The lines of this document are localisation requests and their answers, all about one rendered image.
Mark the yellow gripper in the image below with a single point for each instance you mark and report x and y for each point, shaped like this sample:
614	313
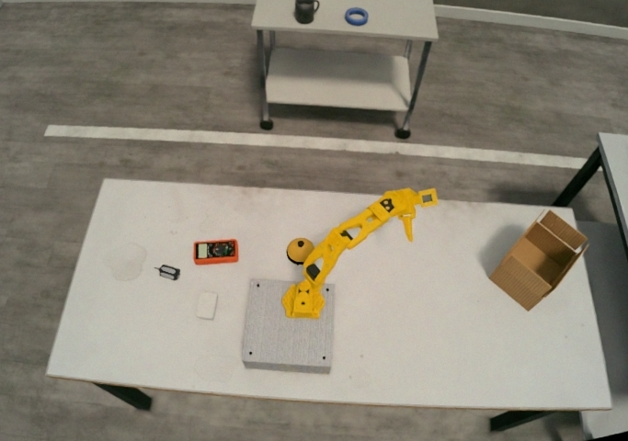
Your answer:
425	198

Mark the white storage tub with lid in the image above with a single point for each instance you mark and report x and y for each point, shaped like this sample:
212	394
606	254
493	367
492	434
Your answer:
207	305

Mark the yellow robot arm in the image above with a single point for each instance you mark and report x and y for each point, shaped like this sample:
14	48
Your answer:
339	239

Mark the orange digital multimeter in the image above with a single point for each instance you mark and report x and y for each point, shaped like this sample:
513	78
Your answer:
215	252

